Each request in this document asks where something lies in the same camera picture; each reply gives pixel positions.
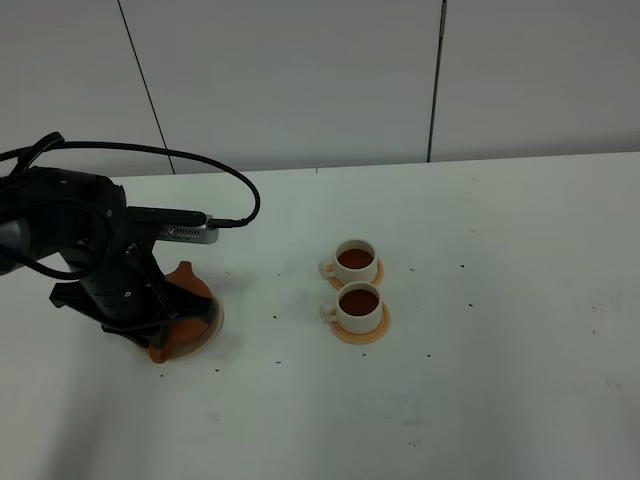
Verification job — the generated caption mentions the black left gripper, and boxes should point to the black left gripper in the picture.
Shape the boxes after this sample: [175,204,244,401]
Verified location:
[50,242,213,350]

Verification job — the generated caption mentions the brown clay teapot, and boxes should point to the brown clay teapot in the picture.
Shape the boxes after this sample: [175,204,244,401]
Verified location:
[148,261,223,363]

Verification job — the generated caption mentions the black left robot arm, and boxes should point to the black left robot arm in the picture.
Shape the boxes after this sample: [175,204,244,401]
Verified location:
[1,167,217,357]

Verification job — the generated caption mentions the beige round teapot coaster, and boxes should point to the beige round teapot coaster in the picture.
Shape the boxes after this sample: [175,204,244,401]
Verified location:
[169,298,224,360]

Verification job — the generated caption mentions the near orange cup coaster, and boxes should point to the near orange cup coaster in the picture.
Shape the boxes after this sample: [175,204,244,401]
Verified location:
[328,301,391,345]

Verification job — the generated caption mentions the orange cup coaster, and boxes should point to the orange cup coaster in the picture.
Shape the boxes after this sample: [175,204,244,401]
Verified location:
[328,301,391,345]
[327,259,384,290]

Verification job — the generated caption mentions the near white teacup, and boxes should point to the near white teacup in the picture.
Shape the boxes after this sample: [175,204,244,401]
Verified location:
[320,281,383,335]

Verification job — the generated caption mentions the white teacup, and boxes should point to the white teacup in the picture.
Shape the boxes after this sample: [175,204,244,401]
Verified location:
[320,281,383,335]
[319,239,378,285]

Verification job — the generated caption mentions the far white teacup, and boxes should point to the far white teacup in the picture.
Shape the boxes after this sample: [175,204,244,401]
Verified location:
[319,239,378,285]

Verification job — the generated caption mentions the far orange cup coaster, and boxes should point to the far orange cup coaster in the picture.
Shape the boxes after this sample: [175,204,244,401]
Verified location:
[327,259,384,290]

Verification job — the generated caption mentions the black braided camera cable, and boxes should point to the black braided camera cable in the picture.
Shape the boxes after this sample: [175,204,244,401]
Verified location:
[0,131,261,281]

